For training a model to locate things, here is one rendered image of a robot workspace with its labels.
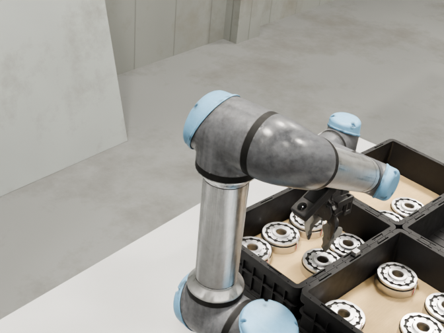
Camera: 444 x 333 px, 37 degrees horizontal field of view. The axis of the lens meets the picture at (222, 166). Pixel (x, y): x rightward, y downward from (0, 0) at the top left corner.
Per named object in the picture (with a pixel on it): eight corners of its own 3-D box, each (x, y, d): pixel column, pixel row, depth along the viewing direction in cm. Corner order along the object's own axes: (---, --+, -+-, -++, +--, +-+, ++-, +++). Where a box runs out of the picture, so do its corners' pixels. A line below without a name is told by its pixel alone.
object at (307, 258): (323, 281, 164) (323, 279, 163) (294, 258, 170) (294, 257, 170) (349, 265, 169) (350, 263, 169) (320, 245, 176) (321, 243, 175)
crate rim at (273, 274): (296, 298, 150) (297, 290, 149) (208, 232, 168) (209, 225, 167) (396, 234, 175) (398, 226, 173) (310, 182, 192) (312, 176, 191)
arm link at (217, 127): (221, 366, 132) (250, 127, 103) (166, 328, 140) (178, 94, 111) (257, 333, 140) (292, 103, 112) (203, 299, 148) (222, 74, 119)
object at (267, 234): (285, 251, 172) (285, 250, 172) (254, 234, 177) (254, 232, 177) (306, 235, 179) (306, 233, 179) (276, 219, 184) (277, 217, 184)
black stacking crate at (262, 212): (290, 328, 155) (297, 291, 149) (206, 262, 173) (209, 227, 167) (388, 261, 180) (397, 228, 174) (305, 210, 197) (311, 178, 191)
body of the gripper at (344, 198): (351, 215, 167) (360, 175, 160) (328, 226, 162) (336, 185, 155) (328, 201, 172) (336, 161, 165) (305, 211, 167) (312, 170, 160)
